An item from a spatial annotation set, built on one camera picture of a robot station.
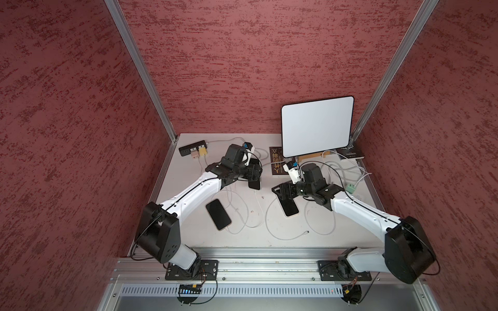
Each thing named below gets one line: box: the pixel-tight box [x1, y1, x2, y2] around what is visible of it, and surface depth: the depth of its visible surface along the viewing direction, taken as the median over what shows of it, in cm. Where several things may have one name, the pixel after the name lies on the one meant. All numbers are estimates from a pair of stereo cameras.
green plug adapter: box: [344, 184, 356, 194], surface depth 93 cm
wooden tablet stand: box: [297, 150, 332, 162], surface depth 108 cm
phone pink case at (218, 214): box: [205, 198, 232, 231], surface depth 92 cm
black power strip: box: [178, 139, 208, 157], surface depth 112 cm
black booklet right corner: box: [335, 143, 366, 160], surface depth 115 cm
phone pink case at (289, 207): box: [278, 196, 299, 217], surface depth 92 cm
